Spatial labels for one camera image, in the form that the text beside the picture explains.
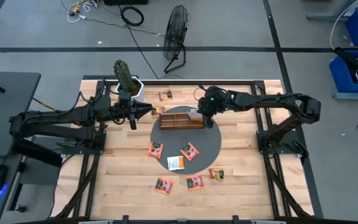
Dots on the black stand on bin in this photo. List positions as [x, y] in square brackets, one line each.
[350, 60]

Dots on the black desk with monitor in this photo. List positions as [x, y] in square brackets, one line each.
[8, 118]

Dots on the red fruit tea packet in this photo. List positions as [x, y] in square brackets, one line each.
[155, 150]
[194, 182]
[189, 151]
[163, 185]

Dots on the green cactus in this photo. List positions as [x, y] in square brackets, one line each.
[123, 74]

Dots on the black floor fan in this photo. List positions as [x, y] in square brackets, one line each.
[176, 31]

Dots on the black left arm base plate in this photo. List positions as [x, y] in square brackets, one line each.
[73, 151]

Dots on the black caster wheel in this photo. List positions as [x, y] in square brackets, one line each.
[20, 208]

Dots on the white orange Tazo tea packet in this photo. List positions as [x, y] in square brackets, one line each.
[194, 118]
[194, 110]
[175, 163]

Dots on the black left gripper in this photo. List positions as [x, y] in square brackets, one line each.
[121, 110]

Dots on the grey round placemat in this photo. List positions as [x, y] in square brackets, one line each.
[197, 140]

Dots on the wooden tea organizer box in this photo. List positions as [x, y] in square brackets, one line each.
[174, 121]

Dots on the yellow tea packet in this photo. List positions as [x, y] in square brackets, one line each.
[158, 111]
[165, 95]
[216, 174]

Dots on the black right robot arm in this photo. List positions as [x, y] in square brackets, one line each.
[269, 101]

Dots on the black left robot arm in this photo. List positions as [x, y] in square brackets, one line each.
[57, 119]

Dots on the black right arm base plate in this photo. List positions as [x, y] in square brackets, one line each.
[261, 149]

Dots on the grey desk foot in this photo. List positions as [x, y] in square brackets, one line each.
[325, 15]

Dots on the silver frame bracket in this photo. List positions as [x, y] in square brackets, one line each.
[267, 222]
[95, 222]

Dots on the large blue storage bin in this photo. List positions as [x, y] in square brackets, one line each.
[343, 77]

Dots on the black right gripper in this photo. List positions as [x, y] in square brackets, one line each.
[213, 101]

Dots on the black equipment case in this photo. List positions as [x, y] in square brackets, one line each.
[126, 2]

